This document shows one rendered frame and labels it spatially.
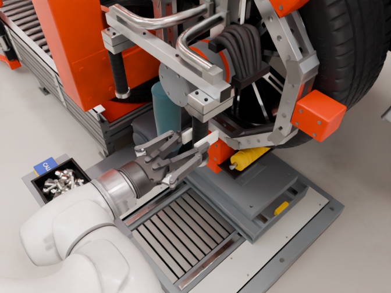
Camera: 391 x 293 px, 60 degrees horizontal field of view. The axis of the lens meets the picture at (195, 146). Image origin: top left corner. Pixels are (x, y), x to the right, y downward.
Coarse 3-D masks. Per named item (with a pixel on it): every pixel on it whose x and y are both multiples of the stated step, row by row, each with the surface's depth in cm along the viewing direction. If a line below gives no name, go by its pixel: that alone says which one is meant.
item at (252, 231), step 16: (192, 176) 155; (208, 192) 147; (288, 192) 147; (304, 192) 150; (224, 208) 142; (272, 208) 144; (288, 208) 146; (240, 224) 137; (256, 224) 138; (272, 224) 143; (256, 240) 139
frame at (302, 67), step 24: (168, 0) 100; (264, 0) 70; (288, 24) 74; (288, 48) 72; (312, 48) 74; (288, 72) 75; (312, 72) 75; (288, 96) 79; (216, 120) 116; (288, 120) 83; (240, 144) 105; (264, 144) 95
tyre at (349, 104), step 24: (312, 0) 71; (336, 0) 70; (360, 0) 74; (384, 0) 79; (312, 24) 74; (336, 24) 71; (360, 24) 74; (384, 24) 80; (336, 48) 73; (360, 48) 76; (384, 48) 84; (336, 72) 76; (360, 72) 82; (336, 96) 79; (360, 96) 91; (288, 144) 100
